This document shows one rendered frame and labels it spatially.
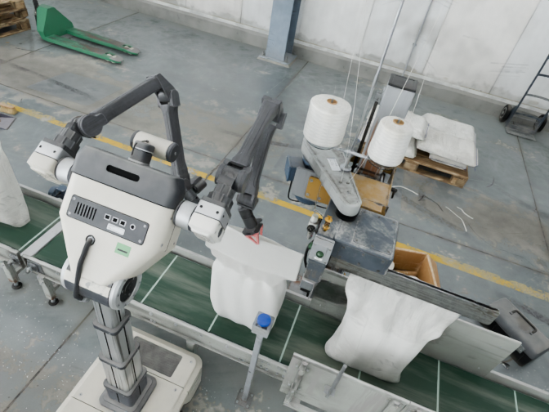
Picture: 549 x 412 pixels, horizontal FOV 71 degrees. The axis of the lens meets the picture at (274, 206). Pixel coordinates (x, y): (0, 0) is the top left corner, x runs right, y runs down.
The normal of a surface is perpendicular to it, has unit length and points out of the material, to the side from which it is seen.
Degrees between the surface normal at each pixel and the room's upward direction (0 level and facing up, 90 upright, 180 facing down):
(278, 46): 89
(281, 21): 90
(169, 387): 0
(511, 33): 90
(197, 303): 0
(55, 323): 0
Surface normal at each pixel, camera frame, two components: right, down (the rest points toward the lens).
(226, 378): 0.15, -0.73
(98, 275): -0.16, -0.02
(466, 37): -0.34, 0.59
